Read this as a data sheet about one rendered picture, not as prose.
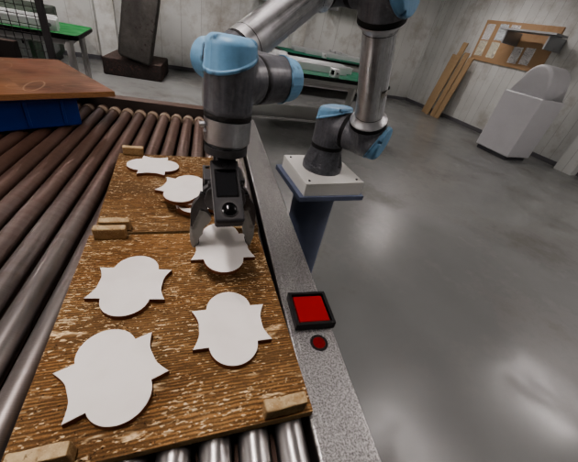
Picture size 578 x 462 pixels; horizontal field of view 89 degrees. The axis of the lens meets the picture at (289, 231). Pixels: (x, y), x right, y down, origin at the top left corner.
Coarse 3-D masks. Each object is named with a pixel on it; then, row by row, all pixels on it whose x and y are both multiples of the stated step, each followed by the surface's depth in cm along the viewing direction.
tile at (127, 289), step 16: (144, 256) 57; (112, 272) 52; (128, 272) 53; (144, 272) 54; (160, 272) 54; (96, 288) 49; (112, 288) 50; (128, 288) 50; (144, 288) 51; (160, 288) 51; (112, 304) 47; (128, 304) 48; (144, 304) 48
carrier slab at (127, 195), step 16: (128, 160) 88; (176, 160) 94; (192, 160) 96; (208, 160) 98; (112, 176) 80; (128, 176) 81; (144, 176) 83; (176, 176) 86; (112, 192) 74; (128, 192) 75; (144, 192) 76; (112, 208) 69; (128, 208) 70; (144, 208) 71; (160, 208) 72; (96, 224) 63; (144, 224) 66; (160, 224) 67; (176, 224) 68; (208, 224) 70; (256, 224) 74
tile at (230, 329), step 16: (208, 304) 50; (224, 304) 51; (240, 304) 52; (256, 304) 52; (208, 320) 48; (224, 320) 49; (240, 320) 49; (256, 320) 50; (208, 336) 46; (224, 336) 46; (240, 336) 47; (256, 336) 47; (224, 352) 44; (240, 352) 45; (256, 352) 46
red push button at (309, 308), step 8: (304, 296) 58; (312, 296) 59; (320, 296) 59; (296, 304) 56; (304, 304) 57; (312, 304) 57; (320, 304) 57; (296, 312) 55; (304, 312) 55; (312, 312) 56; (320, 312) 56; (304, 320) 54; (312, 320) 54; (320, 320) 54; (328, 320) 55
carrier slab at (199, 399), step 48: (96, 240) 59; (144, 240) 62; (192, 288) 54; (240, 288) 56; (192, 336) 46; (288, 336) 49; (48, 384) 38; (192, 384) 41; (240, 384) 42; (288, 384) 43; (48, 432) 34; (96, 432) 34; (144, 432) 35; (192, 432) 36; (240, 432) 38
